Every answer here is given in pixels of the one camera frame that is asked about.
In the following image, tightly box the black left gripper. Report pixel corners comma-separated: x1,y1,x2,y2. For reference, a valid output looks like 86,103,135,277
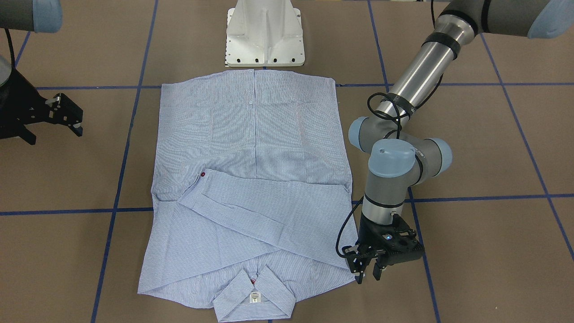
342,216,425,284

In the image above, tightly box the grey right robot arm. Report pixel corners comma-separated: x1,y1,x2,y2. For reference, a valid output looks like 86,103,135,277
0,0,83,145

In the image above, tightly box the blue striped button-up shirt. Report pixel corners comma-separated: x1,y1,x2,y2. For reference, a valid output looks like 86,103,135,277
137,70,357,322

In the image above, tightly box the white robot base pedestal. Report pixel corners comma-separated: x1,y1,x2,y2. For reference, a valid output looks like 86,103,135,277
224,0,306,68

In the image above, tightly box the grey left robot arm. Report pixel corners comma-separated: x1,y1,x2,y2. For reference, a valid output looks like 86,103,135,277
337,0,573,284

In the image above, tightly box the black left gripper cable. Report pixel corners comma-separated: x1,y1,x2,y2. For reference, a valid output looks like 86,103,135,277
335,92,444,258

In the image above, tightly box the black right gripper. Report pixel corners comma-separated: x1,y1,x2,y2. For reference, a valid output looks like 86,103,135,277
0,67,83,145

